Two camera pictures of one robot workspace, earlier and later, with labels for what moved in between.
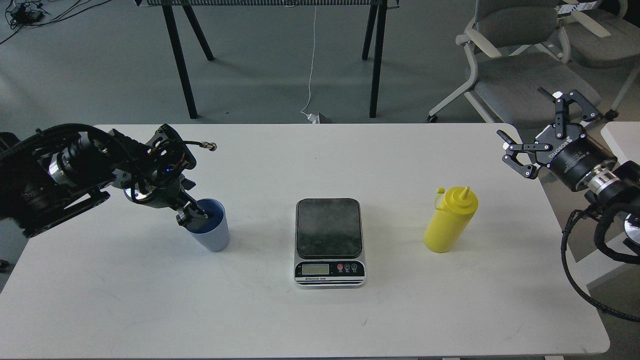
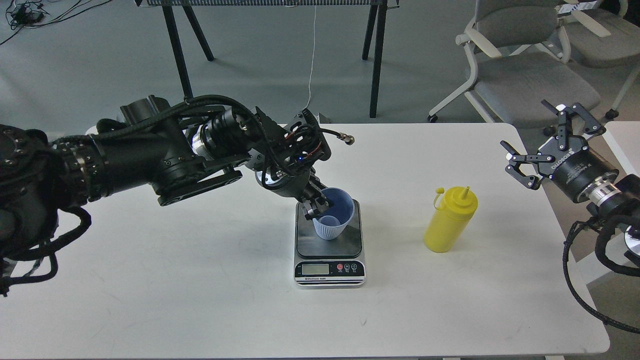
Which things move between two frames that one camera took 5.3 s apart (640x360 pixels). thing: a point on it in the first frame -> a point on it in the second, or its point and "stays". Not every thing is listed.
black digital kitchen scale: x=329 y=245 stays
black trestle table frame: x=374 y=7 stays
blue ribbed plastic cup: x=213 y=233 -> x=330 y=225
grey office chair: x=517 y=47 stays
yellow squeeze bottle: x=459 y=207 stays
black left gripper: x=151 y=172 -> x=284 y=158
